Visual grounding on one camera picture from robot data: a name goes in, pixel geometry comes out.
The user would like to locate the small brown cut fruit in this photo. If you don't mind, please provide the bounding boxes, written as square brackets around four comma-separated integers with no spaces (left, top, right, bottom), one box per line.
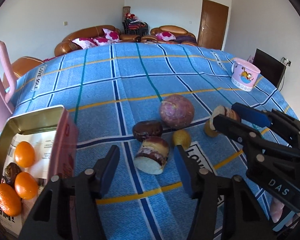
[209,105,241,131]

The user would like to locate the pink metal tin box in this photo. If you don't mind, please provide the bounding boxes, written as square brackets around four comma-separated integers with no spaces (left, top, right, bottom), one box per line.
[0,105,78,239]

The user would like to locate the brown leather sofa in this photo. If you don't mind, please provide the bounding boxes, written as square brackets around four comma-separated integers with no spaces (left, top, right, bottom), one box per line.
[55,25,141,57]

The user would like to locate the yellow green small fruit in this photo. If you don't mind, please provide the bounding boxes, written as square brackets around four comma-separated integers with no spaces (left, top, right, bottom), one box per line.
[172,129,192,150]

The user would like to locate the dark red date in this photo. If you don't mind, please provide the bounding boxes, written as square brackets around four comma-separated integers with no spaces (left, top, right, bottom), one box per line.
[133,120,163,142]

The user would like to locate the purple passion fruit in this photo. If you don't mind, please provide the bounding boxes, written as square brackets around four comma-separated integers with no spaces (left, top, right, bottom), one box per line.
[159,94,195,129]

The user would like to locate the white pink floral pillow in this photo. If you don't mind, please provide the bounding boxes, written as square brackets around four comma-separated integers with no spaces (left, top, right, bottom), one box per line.
[72,38,97,49]

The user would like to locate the printed paper leaflet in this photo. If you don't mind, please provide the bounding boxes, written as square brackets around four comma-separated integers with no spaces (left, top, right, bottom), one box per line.
[0,131,56,237]

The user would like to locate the armchair floral pillow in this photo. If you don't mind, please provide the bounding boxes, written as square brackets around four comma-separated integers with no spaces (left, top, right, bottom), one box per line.
[155,31,176,42]

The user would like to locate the dark brown mangosteen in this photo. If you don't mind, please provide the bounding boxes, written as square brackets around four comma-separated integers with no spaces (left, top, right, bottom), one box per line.
[4,163,21,188]

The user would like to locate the brown leather armchair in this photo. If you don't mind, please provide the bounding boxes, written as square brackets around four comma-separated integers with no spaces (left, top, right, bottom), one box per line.
[141,25,198,46]

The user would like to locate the stacked dark chairs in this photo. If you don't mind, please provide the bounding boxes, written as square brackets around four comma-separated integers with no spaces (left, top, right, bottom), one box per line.
[122,12,148,36]

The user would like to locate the black television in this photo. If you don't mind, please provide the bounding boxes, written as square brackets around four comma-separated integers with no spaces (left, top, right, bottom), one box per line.
[253,48,286,88]

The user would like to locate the brown leather chair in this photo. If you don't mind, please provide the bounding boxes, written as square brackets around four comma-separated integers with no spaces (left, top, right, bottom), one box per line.
[11,56,44,80]

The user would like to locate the brown wooden door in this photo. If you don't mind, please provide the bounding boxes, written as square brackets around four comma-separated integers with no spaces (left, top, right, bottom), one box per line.
[198,0,229,50]

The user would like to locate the white brown cut fruit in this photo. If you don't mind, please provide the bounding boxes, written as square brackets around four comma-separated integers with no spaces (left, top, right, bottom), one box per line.
[134,137,170,175]

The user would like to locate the blue plaid tablecloth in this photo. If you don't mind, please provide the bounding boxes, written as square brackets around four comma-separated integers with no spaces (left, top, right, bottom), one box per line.
[12,43,295,239]

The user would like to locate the pink cartoon cup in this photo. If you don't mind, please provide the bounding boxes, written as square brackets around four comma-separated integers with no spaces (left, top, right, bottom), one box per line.
[231,57,261,92]

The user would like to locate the large orange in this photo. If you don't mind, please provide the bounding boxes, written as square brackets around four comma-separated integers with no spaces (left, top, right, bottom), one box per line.
[0,183,21,217]

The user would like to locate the right hand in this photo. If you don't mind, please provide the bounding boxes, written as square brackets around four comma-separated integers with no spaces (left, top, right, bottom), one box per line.
[270,198,300,226]

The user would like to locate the small orange tangerine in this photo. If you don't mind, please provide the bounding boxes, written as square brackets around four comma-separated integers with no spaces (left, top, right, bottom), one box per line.
[14,172,38,200]

